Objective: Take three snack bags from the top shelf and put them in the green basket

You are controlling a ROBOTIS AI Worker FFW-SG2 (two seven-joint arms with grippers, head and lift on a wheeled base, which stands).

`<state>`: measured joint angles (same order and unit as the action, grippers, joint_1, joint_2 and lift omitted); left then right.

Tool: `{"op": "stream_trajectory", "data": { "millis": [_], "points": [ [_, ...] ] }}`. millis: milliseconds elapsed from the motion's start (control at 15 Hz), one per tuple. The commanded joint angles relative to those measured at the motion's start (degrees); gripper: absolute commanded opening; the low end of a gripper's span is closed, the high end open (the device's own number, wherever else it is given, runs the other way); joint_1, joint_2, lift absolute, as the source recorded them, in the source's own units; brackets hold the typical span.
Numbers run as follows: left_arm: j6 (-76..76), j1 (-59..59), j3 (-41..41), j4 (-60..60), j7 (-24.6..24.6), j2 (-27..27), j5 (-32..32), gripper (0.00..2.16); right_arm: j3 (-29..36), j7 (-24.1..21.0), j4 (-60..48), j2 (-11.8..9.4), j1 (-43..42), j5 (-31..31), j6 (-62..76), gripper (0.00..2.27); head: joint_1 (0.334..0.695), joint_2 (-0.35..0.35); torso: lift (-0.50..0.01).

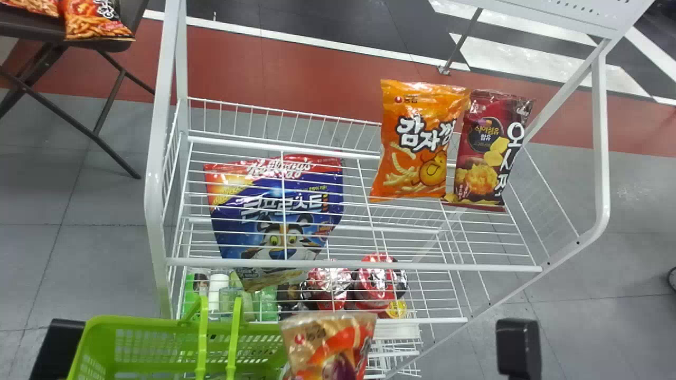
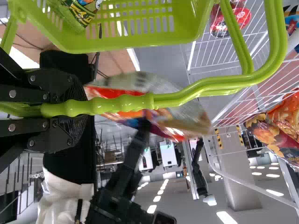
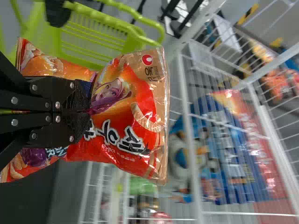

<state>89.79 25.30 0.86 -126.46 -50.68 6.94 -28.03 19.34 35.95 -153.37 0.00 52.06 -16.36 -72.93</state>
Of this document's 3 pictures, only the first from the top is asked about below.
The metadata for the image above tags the blue cereal bag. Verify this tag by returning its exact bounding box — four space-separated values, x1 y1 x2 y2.
203 154 345 292

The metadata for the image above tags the red noodle cup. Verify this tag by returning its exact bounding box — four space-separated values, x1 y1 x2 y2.
305 265 353 312
352 253 409 317

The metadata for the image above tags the beige orange snack packet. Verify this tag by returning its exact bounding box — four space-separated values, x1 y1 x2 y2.
279 311 377 380

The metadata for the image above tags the white bottle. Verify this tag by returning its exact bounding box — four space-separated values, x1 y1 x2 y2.
207 271 231 313

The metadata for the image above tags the dark red snack packet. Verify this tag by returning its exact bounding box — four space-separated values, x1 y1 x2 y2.
442 89 536 213

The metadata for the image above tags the green basket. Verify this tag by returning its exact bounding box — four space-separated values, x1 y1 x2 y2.
65 294 289 380

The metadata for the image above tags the dark side table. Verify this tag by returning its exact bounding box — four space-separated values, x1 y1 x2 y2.
0 0 157 181

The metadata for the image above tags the white wire rack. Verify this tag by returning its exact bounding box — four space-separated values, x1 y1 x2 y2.
144 0 656 380

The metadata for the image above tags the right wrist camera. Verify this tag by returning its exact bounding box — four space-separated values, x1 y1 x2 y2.
495 318 542 380

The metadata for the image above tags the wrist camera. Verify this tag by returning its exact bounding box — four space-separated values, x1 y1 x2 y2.
29 318 86 380
495 318 542 380

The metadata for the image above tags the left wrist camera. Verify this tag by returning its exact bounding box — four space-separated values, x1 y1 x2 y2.
29 318 86 380

